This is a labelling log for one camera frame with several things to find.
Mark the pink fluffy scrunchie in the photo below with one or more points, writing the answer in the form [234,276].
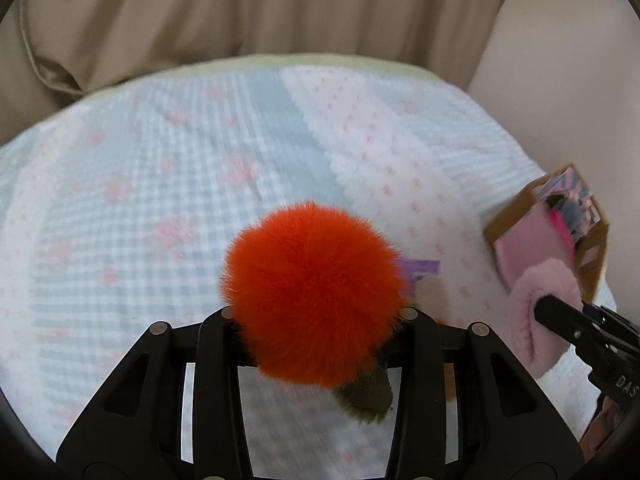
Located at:
[540,280]

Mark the olive knit cloth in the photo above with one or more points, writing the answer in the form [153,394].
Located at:
[365,395]

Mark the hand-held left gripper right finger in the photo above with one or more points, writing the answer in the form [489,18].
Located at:
[420,355]

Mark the orange fluffy pompom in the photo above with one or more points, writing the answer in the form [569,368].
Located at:
[315,290]

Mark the cardboard box with pink print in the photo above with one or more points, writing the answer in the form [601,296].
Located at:
[507,220]

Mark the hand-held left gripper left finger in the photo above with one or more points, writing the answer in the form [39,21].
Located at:
[215,355]

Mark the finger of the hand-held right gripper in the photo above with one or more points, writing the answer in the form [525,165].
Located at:
[620,327]
[565,320]

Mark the blue pink printed blanket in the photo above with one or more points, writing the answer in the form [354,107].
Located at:
[150,185]

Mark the magenta pouch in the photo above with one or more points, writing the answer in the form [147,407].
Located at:
[559,225]

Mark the mauve pink cloth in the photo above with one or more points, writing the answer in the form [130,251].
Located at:
[525,247]

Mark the beige curtain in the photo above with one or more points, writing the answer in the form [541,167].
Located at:
[250,5]

